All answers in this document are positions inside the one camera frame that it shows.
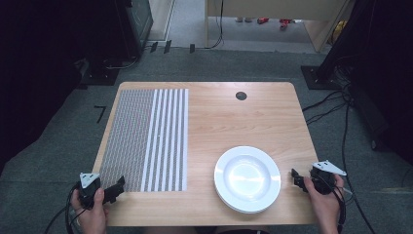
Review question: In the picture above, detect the black floor cable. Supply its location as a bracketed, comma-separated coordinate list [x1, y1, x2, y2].
[340, 97, 378, 234]
[301, 89, 345, 113]

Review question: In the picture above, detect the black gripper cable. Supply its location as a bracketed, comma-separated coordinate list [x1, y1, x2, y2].
[43, 183, 86, 234]
[330, 184, 348, 234]

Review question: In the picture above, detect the white plate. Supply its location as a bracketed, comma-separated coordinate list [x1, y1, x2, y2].
[213, 145, 282, 215]

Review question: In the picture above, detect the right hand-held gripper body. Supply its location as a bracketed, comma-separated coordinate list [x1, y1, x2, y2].
[309, 159, 348, 196]

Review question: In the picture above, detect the person's left hand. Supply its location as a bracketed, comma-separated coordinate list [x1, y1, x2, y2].
[70, 187, 110, 234]

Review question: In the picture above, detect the black hanging cable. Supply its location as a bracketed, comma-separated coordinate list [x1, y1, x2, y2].
[204, 0, 226, 51]

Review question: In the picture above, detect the grey striped woven placemat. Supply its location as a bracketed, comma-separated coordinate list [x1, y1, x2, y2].
[98, 88, 190, 193]

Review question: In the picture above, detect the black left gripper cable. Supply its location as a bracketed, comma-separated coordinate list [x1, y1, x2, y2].
[43, 183, 86, 234]

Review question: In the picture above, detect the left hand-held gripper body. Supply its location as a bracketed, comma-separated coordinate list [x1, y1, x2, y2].
[78, 172, 105, 210]

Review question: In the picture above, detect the person's right hand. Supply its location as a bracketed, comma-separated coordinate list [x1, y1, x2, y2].
[303, 174, 346, 234]

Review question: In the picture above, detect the light wooden desk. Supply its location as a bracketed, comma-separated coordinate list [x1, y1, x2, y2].
[204, 0, 350, 54]

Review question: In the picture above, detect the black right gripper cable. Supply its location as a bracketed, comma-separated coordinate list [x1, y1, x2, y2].
[330, 184, 348, 234]

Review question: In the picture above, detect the black stand base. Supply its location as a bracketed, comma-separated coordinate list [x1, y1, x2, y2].
[76, 57, 139, 91]
[300, 64, 345, 91]

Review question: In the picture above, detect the yellow object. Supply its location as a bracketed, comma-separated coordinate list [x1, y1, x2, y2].
[330, 19, 348, 45]

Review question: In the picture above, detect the dark glass cabinet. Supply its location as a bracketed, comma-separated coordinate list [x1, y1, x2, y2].
[125, 0, 154, 58]

